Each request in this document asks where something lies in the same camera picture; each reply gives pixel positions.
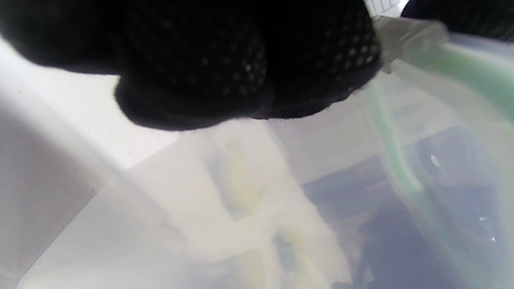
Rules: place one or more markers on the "person's right hand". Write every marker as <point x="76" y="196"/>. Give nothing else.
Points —
<point x="474" y="16"/>

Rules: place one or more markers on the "clear container lid green seal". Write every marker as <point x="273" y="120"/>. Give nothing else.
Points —
<point x="466" y="80"/>

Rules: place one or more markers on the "whiteboard on metal stand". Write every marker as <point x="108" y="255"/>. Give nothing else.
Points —
<point x="381" y="6"/>

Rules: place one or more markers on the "clear plastic airtight container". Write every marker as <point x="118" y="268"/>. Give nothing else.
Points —
<point x="160" y="224"/>

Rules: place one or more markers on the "person's left hand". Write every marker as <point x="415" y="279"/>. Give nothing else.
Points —
<point x="200" y="48"/>

